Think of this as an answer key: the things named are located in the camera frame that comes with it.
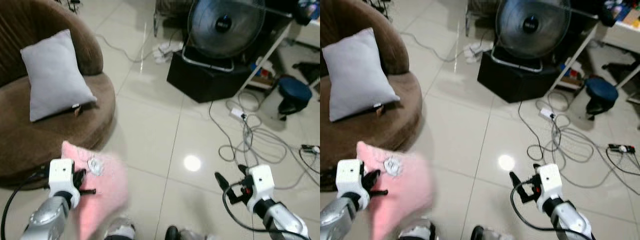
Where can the pink fluffy pillow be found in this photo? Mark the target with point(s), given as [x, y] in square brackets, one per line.
[405, 192]
[107, 190]

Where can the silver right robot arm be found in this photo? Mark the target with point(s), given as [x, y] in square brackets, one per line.
[285, 220]
[572, 220]

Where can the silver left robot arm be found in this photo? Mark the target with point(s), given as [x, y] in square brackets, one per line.
[47, 217]
[337, 220]

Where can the brown round fabric sofa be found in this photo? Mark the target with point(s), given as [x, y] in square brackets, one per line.
[395, 125]
[55, 140]

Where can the grey square pillow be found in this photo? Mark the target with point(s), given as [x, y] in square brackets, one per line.
[357, 75]
[55, 75]

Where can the grey floor fan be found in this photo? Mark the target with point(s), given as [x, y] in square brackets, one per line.
[225, 25]
[532, 25]

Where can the silver left robot leg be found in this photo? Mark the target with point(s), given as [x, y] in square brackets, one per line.
[120, 231]
[415, 231]

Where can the silver robot leg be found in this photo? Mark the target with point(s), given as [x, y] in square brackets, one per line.
[187, 235]
[492, 235]
[415, 231]
[120, 231]

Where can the white power adapter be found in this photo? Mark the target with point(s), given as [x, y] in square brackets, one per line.
[238, 113]
[547, 113]

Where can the silver right robot leg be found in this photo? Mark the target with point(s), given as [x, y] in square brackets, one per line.
[187, 235]
[492, 235]

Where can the black power strip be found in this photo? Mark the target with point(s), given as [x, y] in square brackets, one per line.
[621, 148]
[310, 148]

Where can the black box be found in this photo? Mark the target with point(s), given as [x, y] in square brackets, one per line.
[210, 80]
[520, 80]

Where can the blue round stool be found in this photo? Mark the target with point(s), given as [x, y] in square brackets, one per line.
[294, 90]
[601, 91]

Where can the black office chair base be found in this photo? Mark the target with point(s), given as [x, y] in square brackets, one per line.
[307, 70]
[622, 70]

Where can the crumpled white cloth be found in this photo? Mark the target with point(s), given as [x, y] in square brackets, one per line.
[167, 52]
[477, 52]

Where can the white desk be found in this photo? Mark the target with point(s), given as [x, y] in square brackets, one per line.
[306, 34]
[617, 39]

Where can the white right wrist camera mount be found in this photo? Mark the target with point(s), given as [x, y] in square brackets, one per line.
[550, 181]
[261, 182]

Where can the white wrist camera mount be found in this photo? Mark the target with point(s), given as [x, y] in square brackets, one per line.
[261, 182]
[348, 176]
[61, 175]
[550, 181]

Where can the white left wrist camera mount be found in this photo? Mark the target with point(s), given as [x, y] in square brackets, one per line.
[61, 175]
[348, 176]

